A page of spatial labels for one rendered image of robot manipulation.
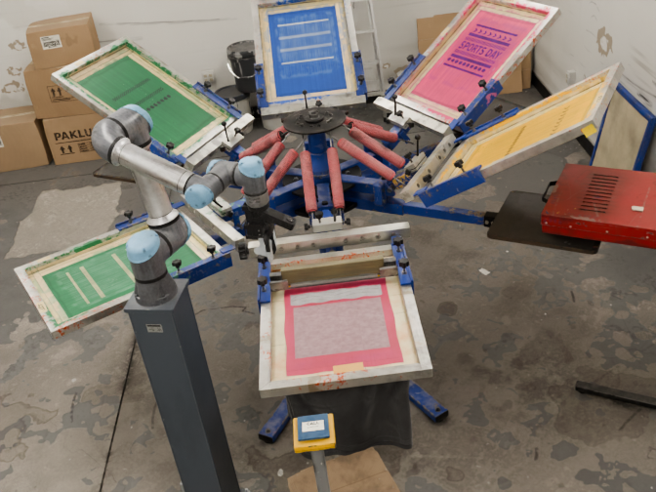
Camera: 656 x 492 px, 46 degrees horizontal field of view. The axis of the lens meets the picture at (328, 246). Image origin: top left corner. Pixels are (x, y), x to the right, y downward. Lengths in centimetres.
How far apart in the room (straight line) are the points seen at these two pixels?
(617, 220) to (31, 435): 299
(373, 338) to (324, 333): 19
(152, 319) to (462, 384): 181
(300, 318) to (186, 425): 61
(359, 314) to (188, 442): 85
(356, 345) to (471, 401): 125
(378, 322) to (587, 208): 98
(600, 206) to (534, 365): 116
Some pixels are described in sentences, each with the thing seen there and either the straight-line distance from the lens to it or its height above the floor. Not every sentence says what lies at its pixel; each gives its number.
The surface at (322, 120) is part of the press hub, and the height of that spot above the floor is 131.
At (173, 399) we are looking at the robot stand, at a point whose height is 76.
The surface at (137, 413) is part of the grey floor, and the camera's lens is 419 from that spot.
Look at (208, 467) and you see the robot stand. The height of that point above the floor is 39.
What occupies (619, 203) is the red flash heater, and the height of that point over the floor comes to 110.
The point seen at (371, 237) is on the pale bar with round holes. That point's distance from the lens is 325.
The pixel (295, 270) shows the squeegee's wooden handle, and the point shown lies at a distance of 304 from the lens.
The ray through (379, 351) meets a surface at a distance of 276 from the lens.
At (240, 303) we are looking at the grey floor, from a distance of 474.
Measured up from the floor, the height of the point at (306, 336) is 96.
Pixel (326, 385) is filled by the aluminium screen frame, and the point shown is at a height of 98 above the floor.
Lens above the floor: 275
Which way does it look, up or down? 32 degrees down
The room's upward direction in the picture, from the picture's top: 8 degrees counter-clockwise
